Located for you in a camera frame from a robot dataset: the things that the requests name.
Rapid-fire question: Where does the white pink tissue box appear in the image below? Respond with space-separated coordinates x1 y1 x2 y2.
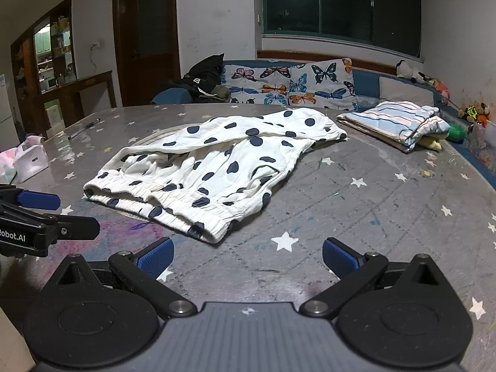
0 135 49 184

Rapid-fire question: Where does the green ball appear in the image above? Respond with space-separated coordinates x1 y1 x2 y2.
446 123 466 144

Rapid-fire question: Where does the dark green window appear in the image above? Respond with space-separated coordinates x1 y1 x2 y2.
263 0 421 57

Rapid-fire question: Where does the wooden side table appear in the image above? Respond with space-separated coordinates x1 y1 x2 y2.
34 71 117 137

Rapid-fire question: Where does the white refrigerator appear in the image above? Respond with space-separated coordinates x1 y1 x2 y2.
0 74 19 151

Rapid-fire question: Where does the colourful toy pile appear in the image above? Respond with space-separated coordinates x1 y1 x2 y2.
424 76 491 134

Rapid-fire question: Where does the yellow cloth under stack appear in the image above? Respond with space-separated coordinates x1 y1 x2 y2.
416 133 448 152

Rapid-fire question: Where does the white plush toy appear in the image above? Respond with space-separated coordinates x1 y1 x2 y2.
396 60 425 84

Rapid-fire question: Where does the white polka dot garment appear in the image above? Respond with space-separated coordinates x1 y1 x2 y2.
83 108 347 244

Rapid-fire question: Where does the folded striped blue cloth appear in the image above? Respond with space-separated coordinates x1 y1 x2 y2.
336 101 450 153

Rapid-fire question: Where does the black bag on sofa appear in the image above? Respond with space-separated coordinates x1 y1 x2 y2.
167 54 231 103

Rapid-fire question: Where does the grey cushion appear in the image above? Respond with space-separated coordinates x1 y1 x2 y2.
379 77 435 107

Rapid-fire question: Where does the wooden display cabinet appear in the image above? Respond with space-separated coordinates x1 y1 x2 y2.
10 0 77 134

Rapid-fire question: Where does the black pen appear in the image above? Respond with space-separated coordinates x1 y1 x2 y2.
68 118 101 140

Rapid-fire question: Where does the dark wooden door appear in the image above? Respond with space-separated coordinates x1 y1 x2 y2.
113 0 180 107

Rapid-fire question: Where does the butterfly print pillow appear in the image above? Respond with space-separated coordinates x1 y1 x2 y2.
221 58 357 112

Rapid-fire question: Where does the blue sofa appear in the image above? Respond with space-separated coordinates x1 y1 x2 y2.
151 60 496 187

